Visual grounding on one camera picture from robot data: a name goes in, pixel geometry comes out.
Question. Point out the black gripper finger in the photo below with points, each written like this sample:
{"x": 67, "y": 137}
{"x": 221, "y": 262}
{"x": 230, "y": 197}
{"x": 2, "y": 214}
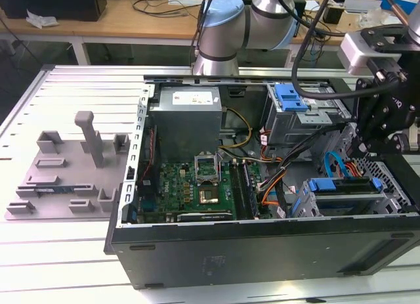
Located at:
{"x": 380, "y": 136}
{"x": 388, "y": 77}

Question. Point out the hard disk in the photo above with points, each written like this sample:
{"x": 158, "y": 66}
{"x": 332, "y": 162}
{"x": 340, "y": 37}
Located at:
{"x": 323, "y": 185}

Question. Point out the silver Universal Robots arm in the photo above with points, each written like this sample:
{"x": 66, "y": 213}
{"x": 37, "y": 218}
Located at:
{"x": 223, "y": 31}

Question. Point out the silver disk bay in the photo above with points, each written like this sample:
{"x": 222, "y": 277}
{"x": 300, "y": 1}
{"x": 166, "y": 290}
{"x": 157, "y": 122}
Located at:
{"x": 306, "y": 205}

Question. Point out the clear plastic bag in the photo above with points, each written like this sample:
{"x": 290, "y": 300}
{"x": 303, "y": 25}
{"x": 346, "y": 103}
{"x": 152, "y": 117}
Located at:
{"x": 370, "y": 18}

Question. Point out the grey flat box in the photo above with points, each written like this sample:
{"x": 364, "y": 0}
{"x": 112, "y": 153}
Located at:
{"x": 361, "y": 5}

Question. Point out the blue cardboard box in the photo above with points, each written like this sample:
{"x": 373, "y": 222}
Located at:
{"x": 410, "y": 0}

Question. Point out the small black speaker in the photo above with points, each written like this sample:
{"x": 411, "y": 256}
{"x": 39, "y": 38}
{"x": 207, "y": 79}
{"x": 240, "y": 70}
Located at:
{"x": 334, "y": 15}

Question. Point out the metal optical drive cage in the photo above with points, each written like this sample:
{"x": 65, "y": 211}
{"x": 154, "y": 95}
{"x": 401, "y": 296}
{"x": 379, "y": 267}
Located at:
{"x": 288, "y": 126}

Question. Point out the blue plastic drive latch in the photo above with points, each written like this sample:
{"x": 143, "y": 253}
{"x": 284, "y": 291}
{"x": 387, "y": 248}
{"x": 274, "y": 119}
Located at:
{"x": 288, "y": 98}

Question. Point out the upright black box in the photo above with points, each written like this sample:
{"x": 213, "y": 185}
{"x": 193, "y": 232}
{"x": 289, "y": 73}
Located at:
{"x": 300, "y": 8}

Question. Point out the installed RAM stick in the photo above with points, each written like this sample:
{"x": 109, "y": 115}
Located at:
{"x": 250, "y": 192}

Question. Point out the black RAM slot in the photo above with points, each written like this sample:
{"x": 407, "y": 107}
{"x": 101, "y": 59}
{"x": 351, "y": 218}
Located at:
{"x": 237, "y": 192}

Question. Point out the metal locking lever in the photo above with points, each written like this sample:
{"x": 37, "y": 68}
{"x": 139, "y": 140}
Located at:
{"x": 218, "y": 167}

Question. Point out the black PC case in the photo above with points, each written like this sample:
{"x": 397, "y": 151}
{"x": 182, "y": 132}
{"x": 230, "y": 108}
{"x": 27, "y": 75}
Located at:
{"x": 262, "y": 258}

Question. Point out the CPU socket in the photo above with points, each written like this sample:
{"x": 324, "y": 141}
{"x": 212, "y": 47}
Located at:
{"x": 208, "y": 195}

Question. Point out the black graphics card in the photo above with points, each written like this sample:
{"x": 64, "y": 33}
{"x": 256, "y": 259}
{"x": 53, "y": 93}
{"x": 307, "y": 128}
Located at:
{"x": 205, "y": 217}

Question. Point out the grey power supply unit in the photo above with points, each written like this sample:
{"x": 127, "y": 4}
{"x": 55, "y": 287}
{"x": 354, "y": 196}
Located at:
{"x": 183, "y": 126}

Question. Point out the green motherboard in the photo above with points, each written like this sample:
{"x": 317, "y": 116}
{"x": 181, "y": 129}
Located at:
{"x": 174, "y": 186}

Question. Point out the wooden desk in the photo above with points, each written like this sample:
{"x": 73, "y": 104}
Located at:
{"x": 115, "y": 25}

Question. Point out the grey parts rack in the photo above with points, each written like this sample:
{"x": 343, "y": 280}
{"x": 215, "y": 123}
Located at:
{"x": 65, "y": 172}

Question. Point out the RAM stick on rack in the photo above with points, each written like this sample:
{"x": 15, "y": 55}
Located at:
{"x": 65, "y": 188}

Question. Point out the large black box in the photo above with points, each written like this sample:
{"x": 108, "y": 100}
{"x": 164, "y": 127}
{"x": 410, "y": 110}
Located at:
{"x": 49, "y": 2}

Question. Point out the crumpled white plastic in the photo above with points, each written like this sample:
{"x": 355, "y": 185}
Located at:
{"x": 41, "y": 20}

